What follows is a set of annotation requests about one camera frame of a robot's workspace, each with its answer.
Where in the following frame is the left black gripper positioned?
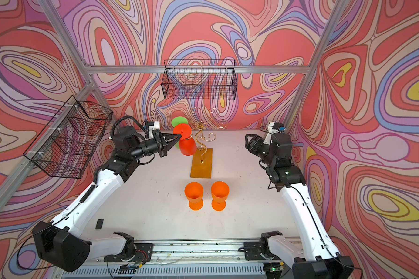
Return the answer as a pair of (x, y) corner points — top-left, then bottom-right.
(128, 131), (181, 162)

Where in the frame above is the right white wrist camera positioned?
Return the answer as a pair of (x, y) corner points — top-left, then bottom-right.
(264, 122), (286, 144)

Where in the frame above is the orange wine glass front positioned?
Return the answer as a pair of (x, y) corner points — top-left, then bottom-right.
(211, 181), (230, 212)

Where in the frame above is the black wire basket back wall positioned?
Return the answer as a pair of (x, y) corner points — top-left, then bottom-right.
(161, 58), (237, 100)

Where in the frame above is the orange wine glass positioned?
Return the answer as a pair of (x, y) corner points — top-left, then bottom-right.
(184, 182), (204, 211)
(211, 181), (230, 212)

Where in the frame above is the green wine glass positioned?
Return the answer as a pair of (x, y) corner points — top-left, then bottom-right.
(171, 116), (192, 139)

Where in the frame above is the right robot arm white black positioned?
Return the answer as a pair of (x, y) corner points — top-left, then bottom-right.
(245, 133), (358, 279)

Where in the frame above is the small black block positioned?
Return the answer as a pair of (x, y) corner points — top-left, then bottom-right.
(95, 219), (104, 230)

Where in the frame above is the metal base rail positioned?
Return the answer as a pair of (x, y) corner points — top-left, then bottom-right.
(50, 238), (294, 279)

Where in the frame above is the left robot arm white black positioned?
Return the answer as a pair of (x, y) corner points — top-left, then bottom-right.
(31, 116), (182, 272)

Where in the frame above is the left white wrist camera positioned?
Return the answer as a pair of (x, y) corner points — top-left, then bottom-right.
(143, 120), (160, 139)

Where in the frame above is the gold rack on wooden base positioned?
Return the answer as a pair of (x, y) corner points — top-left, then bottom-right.
(190, 108), (228, 179)

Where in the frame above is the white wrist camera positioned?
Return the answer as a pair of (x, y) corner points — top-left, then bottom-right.
(143, 120), (160, 139)
(264, 122), (286, 144)

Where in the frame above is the black wire basket left wall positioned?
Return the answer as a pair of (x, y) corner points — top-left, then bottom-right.
(23, 96), (113, 179)

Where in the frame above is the black wire basket wall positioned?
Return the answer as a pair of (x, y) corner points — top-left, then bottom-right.
(161, 58), (237, 100)
(23, 96), (113, 179)

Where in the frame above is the red wine glass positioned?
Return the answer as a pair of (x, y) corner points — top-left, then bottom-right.
(173, 123), (197, 156)

